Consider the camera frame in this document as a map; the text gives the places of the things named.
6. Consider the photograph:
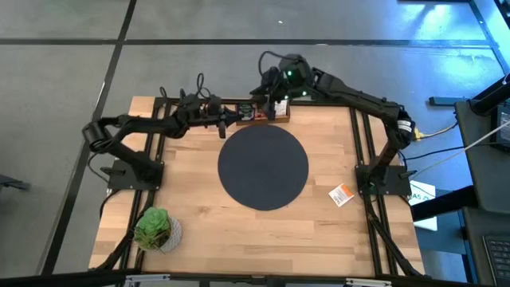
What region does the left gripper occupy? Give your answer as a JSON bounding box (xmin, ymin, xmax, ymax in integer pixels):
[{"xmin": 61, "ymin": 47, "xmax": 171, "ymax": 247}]
[{"xmin": 175, "ymin": 94, "xmax": 242, "ymax": 140}]

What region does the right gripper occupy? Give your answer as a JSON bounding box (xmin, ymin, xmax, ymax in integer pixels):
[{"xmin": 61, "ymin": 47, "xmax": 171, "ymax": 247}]
[{"xmin": 249, "ymin": 53, "xmax": 320, "ymax": 121}]

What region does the dark purple tea packet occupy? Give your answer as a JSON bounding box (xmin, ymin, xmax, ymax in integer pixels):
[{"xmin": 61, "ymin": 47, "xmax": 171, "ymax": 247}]
[{"xmin": 237, "ymin": 103, "xmax": 256, "ymax": 121}]

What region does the round dark woven placemat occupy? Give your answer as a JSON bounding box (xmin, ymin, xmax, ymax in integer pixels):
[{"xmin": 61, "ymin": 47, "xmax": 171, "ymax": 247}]
[{"xmin": 217, "ymin": 124, "xmax": 310, "ymax": 212}]

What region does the wooden tea organizer box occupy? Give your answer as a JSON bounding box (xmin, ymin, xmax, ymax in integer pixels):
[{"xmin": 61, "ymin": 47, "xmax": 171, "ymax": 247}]
[{"xmin": 236, "ymin": 101, "xmax": 292, "ymax": 125}]

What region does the potted green succulent plant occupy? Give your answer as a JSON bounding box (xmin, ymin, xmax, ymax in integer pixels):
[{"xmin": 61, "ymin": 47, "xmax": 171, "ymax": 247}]
[{"xmin": 133, "ymin": 206, "xmax": 183, "ymax": 254}]

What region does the blue-grey floor bar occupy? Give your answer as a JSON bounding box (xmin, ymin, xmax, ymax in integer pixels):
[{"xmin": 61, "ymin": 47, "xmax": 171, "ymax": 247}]
[{"xmin": 429, "ymin": 96, "xmax": 469, "ymax": 107}]

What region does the white printed sign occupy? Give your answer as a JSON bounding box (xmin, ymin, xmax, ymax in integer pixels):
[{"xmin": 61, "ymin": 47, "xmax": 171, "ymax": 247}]
[{"xmin": 409, "ymin": 179, "xmax": 438, "ymax": 232}]

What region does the black desk beam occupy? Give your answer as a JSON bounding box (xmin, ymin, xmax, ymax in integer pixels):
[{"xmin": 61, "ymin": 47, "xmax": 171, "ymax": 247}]
[{"xmin": 411, "ymin": 185, "xmax": 479, "ymax": 222}]

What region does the grey furniture foot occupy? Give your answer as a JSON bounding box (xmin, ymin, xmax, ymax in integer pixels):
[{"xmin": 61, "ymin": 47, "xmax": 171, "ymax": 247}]
[{"xmin": 0, "ymin": 174, "xmax": 32, "ymax": 192}]

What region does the black desk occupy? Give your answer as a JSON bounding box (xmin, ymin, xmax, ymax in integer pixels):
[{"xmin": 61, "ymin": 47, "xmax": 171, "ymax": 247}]
[{"xmin": 456, "ymin": 99, "xmax": 510, "ymax": 214}]

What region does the laptop screen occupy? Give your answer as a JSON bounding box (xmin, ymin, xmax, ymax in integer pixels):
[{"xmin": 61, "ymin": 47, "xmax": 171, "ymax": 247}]
[{"xmin": 496, "ymin": 101, "xmax": 510, "ymax": 151}]

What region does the black keyboard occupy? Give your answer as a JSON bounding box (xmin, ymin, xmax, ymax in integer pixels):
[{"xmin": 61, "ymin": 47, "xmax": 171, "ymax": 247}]
[{"xmin": 482, "ymin": 234, "xmax": 510, "ymax": 287}]

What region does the black metal table frame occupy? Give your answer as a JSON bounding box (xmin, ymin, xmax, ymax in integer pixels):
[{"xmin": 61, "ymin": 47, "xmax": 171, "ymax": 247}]
[{"xmin": 89, "ymin": 88, "xmax": 426, "ymax": 280}]

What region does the black camera rig bar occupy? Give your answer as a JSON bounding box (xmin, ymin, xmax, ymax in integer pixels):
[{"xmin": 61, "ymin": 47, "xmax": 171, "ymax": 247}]
[{"xmin": 0, "ymin": 269, "xmax": 510, "ymax": 287}]

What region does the yellow floor cable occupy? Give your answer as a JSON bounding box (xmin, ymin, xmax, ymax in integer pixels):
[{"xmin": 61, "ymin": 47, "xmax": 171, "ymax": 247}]
[{"xmin": 421, "ymin": 122, "xmax": 459, "ymax": 139}]

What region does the white cable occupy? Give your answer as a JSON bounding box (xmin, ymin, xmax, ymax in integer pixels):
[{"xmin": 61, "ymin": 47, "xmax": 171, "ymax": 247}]
[{"xmin": 452, "ymin": 119, "xmax": 510, "ymax": 159}]

